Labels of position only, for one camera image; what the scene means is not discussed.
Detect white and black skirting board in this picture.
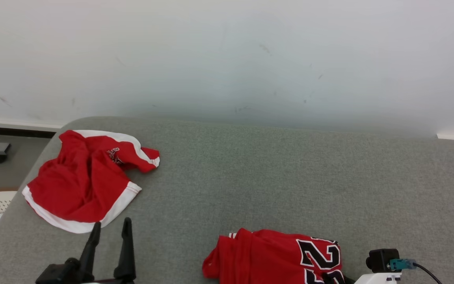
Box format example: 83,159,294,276
0,102,64,138

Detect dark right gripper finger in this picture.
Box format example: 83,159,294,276
322,272,355,284

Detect grey fabric sofa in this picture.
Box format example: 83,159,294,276
0,116,454,284

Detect red basketball jersey with number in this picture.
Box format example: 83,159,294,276
202,228,348,284

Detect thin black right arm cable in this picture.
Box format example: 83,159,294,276
413,262,444,284

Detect teal cable connector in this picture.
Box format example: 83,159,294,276
389,258,417,271

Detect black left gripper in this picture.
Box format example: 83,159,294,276
36,218,136,284

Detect red shorts with white trim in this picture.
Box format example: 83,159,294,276
22,129,160,234

